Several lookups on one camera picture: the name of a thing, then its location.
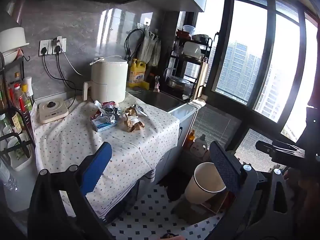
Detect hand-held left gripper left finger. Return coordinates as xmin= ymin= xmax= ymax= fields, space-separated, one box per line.
xmin=27 ymin=141 xmax=115 ymax=240

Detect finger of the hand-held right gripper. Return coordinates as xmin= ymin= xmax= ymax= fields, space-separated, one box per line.
xmin=255 ymin=140 xmax=307 ymax=159

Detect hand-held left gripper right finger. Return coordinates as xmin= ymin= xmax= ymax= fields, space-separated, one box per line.
xmin=207 ymin=141 xmax=294 ymax=240

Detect beige round bin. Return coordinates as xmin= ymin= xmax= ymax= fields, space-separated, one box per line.
xmin=184 ymin=162 xmax=227 ymax=204

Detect blue cardboard box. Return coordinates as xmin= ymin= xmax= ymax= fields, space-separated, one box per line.
xmin=91 ymin=117 xmax=118 ymax=132

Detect brown paper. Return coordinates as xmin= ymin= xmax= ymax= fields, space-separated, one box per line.
xmin=122 ymin=114 xmax=145 ymax=132

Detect black silver wrapper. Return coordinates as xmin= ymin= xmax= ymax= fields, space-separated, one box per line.
xmin=104 ymin=106 xmax=124 ymax=115

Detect silver foil wrapper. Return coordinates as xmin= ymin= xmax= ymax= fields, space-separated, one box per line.
xmin=125 ymin=104 xmax=148 ymax=117

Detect person's right hand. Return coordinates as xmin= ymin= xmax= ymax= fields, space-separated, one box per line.
xmin=283 ymin=166 xmax=320 ymax=205

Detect floral white tablecloth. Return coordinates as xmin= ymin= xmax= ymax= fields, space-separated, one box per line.
xmin=32 ymin=91 xmax=180 ymax=218

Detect white detergent jug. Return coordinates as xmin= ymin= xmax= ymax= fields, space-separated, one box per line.
xmin=190 ymin=134 xmax=209 ymax=158

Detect brown cardboard sheet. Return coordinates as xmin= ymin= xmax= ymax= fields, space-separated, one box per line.
xmin=172 ymin=190 xmax=235 ymax=224

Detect white base cabinet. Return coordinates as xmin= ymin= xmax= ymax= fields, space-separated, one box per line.
xmin=142 ymin=104 xmax=198 ymax=178

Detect cream induction cooker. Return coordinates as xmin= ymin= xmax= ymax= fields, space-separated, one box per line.
xmin=38 ymin=97 xmax=69 ymax=124

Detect striped grey cloth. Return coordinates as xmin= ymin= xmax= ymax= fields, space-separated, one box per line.
xmin=190 ymin=99 xmax=207 ymax=109

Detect white rectangular container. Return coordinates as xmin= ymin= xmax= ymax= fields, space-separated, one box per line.
xmin=7 ymin=133 xmax=32 ymax=172

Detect person's foot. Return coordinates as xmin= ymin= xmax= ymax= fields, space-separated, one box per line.
xmin=161 ymin=233 xmax=185 ymax=240

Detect black condiment rack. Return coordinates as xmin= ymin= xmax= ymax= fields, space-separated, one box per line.
xmin=0 ymin=51 xmax=35 ymax=165

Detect cream air fryer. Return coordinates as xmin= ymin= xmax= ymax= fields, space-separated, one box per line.
xmin=83 ymin=56 xmax=129 ymax=103

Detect clear plastic water bottle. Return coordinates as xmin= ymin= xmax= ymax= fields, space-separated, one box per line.
xmin=0 ymin=159 xmax=18 ymax=192

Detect steel sink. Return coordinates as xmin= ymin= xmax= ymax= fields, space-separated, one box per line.
xmin=132 ymin=90 xmax=187 ymax=112

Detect wooden cutting board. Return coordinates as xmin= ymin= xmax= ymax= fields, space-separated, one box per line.
xmin=194 ymin=62 xmax=209 ymax=99

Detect yellow detergent bottle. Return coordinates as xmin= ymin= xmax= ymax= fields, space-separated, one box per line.
xmin=129 ymin=58 xmax=147 ymax=88

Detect steel pot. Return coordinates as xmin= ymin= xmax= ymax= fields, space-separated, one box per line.
xmin=167 ymin=76 xmax=193 ymax=90

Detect row of condiment bottles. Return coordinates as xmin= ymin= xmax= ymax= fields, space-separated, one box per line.
xmin=0 ymin=72 xmax=35 ymax=134

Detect black dish rack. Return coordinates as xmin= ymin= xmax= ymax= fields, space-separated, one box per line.
xmin=166 ymin=31 xmax=213 ymax=100

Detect white rack bowl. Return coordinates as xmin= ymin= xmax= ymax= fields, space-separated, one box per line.
xmin=184 ymin=42 xmax=202 ymax=58

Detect hanging plastic bags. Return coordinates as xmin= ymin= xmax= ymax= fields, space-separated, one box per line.
xmin=137 ymin=27 xmax=162 ymax=67

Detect shallow white bowl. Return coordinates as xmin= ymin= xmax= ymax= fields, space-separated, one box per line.
xmin=0 ymin=49 xmax=24 ymax=64

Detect large white basin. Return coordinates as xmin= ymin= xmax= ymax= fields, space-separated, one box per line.
xmin=0 ymin=27 xmax=30 ymax=53

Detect black looped cable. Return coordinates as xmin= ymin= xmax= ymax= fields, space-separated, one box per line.
xmin=124 ymin=29 xmax=145 ymax=62

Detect black power cable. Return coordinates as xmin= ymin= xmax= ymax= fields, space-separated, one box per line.
xmin=41 ymin=45 xmax=77 ymax=110
xmin=54 ymin=45 xmax=85 ymax=92

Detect black window frame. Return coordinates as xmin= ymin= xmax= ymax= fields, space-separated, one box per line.
xmin=205 ymin=0 xmax=320 ymax=155

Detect wall socket panel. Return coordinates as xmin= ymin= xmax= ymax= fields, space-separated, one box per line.
xmin=39 ymin=37 xmax=67 ymax=55

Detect white charger cable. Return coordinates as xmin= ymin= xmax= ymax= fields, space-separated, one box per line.
xmin=56 ymin=36 xmax=83 ymax=77

